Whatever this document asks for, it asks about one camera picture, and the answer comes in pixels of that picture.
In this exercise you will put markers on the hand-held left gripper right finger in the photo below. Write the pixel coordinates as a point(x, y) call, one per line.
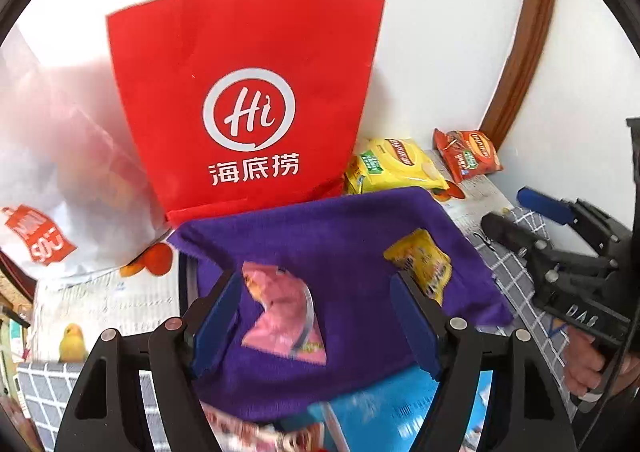
point(415, 322)

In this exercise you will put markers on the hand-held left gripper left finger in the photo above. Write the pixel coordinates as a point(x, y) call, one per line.
point(220, 317)

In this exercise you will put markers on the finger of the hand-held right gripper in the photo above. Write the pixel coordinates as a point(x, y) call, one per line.
point(510, 234)
point(545, 204)

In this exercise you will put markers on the pink snack packet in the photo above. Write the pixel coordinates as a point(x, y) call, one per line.
point(285, 312)

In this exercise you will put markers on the person's right hand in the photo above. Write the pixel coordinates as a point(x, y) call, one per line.
point(585, 362)

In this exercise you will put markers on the grey checked tablecloth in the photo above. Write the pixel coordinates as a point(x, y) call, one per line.
point(505, 277)

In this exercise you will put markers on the yellow snack packet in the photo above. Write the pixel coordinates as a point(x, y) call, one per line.
point(420, 257)

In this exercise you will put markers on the blue tissue pack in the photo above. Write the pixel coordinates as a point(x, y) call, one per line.
point(390, 407)

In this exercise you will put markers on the orange chip bag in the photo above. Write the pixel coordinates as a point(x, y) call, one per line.
point(470, 152)

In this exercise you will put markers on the purple cloth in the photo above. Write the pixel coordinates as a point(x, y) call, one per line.
point(350, 242)

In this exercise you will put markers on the pink red printed packet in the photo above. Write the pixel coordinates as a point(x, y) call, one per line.
point(250, 432)

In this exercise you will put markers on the white fruit print table cover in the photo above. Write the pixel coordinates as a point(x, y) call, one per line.
point(100, 297)

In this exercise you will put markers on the yellow chip bag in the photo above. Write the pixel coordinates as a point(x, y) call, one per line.
point(395, 162)

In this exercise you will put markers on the white plastic bag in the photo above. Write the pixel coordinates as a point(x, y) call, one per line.
point(60, 132)

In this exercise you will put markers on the red paper bag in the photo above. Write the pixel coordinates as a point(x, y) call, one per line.
point(200, 57)

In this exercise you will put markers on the brown wooden door frame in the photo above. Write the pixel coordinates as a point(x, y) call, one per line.
point(530, 32)

